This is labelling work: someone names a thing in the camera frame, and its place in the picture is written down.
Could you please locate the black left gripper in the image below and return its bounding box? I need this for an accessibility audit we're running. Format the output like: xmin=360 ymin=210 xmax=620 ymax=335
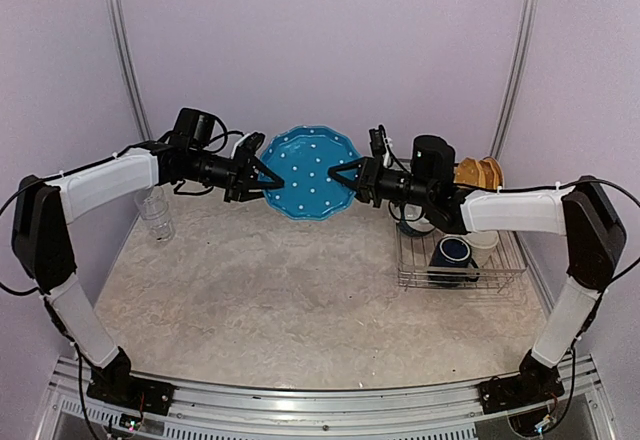
xmin=188 ymin=145 xmax=285 ymax=202

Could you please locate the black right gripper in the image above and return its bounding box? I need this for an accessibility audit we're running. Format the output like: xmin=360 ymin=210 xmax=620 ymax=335
xmin=328 ymin=153 xmax=434 ymax=207

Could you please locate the blue polka dot plate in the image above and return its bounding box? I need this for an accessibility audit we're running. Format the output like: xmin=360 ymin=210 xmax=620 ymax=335
xmin=260 ymin=126 xmax=360 ymax=221

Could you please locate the small clear glass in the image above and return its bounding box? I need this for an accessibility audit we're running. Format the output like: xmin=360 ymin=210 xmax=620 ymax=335
xmin=141 ymin=195 xmax=171 ymax=228

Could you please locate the large clear glass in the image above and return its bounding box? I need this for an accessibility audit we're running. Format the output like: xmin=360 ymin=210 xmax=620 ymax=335
xmin=134 ymin=187 xmax=175 ymax=242

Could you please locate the yellow polka dot plate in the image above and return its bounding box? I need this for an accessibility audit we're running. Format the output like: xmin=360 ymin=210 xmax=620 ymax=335
xmin=454 ymin=157 xmax=496 ymax=189

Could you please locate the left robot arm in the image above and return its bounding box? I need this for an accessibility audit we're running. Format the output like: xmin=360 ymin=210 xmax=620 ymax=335
xmin=11 ymin=108 xmax=284 ymax=405

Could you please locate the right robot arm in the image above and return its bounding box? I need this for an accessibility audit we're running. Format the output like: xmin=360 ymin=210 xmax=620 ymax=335
xmin=328 ymin=129 xmax=627 ymax=404

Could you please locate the teal white bowl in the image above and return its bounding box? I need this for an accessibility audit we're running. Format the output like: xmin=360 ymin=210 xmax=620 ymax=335
xmin=397 ymin=204 xmax=436 ymax=238

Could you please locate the dark blue mug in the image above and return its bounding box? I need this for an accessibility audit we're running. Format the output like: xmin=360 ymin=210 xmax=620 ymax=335
xmin=428 ymin=236 xmax=479 ymax=288

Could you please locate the white mug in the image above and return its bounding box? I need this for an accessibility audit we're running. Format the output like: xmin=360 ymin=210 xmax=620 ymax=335
xmin=463 ymin=231 xmax=499 ymax=267

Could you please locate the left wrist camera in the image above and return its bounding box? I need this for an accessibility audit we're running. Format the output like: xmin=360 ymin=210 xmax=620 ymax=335
xmin=231 ymin=132 xmax=266 ymax=158

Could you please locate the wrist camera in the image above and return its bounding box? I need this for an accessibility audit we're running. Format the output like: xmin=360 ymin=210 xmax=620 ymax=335
xmin=369 ymin=124 xmax=393 ymax=168
xmin=231 ymin=132 xmax=266 ymax=158

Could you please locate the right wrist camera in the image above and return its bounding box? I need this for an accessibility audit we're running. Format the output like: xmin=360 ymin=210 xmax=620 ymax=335
xmin=369 ymin=124 xmax=393 ymax=168

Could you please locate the wire dish rack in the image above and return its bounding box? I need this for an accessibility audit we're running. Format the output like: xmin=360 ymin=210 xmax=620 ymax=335
xmin=389 ymin=203 xmax=527 ymax=294

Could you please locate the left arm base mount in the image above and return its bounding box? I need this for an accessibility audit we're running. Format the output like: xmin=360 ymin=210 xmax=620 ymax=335
xmin=87 ymin=347 xmax=176 ymax=416

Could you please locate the left aluminium post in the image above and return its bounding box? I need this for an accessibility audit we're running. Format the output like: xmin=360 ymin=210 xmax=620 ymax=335
xmin=106 ymin=0 xmax=152 ymax=140

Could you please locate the aluminium post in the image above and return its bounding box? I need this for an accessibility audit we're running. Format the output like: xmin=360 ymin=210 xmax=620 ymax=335
xmin=490 ymin=0 xmax=539 ymax=159
xmin=106 ymin=0 xmax=152 ymax=140

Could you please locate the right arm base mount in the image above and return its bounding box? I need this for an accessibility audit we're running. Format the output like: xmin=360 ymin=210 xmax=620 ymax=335
xmin=477 ymin=350 xmax=565 ymax=415

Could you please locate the right aluminium post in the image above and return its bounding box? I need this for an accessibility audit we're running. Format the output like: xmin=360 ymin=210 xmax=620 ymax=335
xmin=490 ymin=0 xmax=539 ymax=159

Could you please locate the front aluminium rail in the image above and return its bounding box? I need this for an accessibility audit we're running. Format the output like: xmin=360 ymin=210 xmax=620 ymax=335
xmin=39 ymin=359 xmax=616 ymax=440

